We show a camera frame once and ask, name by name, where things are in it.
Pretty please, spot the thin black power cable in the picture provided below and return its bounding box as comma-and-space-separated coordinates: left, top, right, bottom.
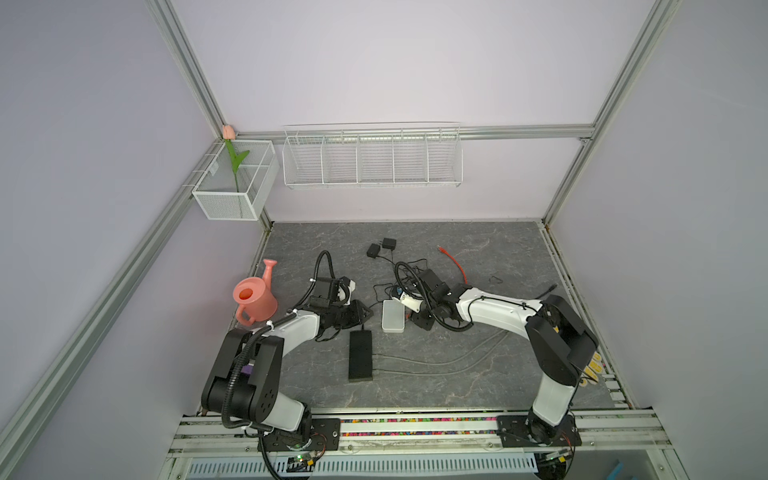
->
377, 248, 430, 286
359, 281, 397, 331

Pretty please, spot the aluminium frame rail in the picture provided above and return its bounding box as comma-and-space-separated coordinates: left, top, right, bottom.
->
1, 1, 659, 430

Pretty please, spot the yellow work glove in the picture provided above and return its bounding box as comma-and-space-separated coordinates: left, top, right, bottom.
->
580, 352, 604, 386

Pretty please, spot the pink watering can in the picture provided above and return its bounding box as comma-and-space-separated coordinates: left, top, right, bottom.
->
233, 259, 278, 327

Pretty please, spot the black network switch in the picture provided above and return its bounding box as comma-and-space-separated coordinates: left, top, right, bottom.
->
348, 330, 373, 382

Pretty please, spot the artificial tulip flower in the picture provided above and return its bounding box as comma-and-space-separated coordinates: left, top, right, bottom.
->
221, 125, 250, 192

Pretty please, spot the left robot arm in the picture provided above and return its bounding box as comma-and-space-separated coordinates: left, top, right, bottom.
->
201, 250, 372, 436

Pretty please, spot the long white wire basket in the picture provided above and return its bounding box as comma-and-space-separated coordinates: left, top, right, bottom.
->
283, 122, 464, 189

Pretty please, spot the small white wire basket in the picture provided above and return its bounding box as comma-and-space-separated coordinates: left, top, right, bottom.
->
192, 140, 279, 221

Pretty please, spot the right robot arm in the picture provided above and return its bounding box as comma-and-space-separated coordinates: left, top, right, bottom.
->
398, 270, 599, 430

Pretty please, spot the red ethernet cable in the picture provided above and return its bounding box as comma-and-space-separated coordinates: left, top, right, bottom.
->
436, 245, 470, 287

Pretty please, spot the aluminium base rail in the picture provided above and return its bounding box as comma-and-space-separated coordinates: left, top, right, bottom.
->
161, 409, 686, 479

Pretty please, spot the black power adapter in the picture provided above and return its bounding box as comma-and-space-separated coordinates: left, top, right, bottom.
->
381, 238, 397, 251
366, 243, 381, 259

